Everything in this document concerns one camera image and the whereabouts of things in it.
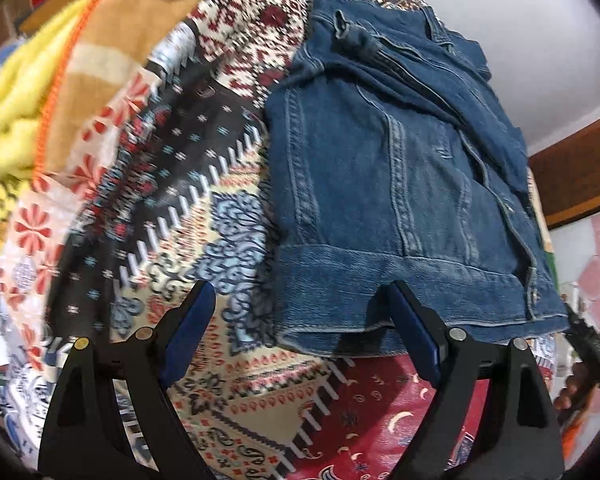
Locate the blue denim jacket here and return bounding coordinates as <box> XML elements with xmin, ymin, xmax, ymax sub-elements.
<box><xmin>265</xmin><ymin>0</ymin><xmax>568</xmax><ymax>356</ymax></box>

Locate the person's hand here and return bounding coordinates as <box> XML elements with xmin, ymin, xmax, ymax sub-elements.
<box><xmin>554</xmin><ymin>362</ymin><xmax>592</xmax><ymax>426</ymax></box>

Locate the white sliding door with hearts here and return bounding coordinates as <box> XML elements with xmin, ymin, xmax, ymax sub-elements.
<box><xmin>550</xmin><ymin>213</ymin><xmax>600</xmax><ymax>330</ymax></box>

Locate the brown wooden wardrobe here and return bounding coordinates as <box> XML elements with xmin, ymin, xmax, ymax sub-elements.
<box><xmin>529</xmin><ymin>119</ymin><xmax>600</xmax><ymax>229</ymax></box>

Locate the patchwork patterned bed quilt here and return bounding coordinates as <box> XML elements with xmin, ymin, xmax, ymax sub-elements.
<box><xmin>0</xmin><ymin>0</ymin><xmax>562</xmax><ymax>480</ymax></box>

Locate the yellow orange blanket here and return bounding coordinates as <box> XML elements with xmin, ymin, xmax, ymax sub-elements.
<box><xmin>0</xmin><ymin>0</ymin><xmax>232</xmax><ymax>252</ymax></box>

